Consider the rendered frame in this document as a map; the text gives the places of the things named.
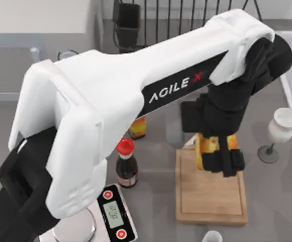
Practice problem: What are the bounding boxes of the wooden cutting board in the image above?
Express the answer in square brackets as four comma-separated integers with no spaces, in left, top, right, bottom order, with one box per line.
[175,133,249,225]

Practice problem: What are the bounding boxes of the white wine glass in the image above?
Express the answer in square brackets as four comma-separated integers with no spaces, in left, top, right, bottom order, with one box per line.
[258,107,292,164]

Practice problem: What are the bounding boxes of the dark bottle with red cap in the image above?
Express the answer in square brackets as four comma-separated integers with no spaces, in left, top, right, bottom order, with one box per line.
[115,138,139,189]

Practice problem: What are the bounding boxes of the silver and black kitchen scale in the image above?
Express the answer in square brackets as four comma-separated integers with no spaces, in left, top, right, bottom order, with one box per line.
[38,184,139,242]

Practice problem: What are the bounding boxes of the black cutlery holder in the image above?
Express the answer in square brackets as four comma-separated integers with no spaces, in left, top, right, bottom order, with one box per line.
[112,3,140,52]

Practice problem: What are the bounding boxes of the clear drinking glass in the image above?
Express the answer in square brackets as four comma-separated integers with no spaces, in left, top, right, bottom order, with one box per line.
[57,49,79,62]

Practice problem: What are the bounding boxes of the black wire rack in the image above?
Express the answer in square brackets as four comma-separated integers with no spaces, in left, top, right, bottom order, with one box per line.
[112,0,263,52]

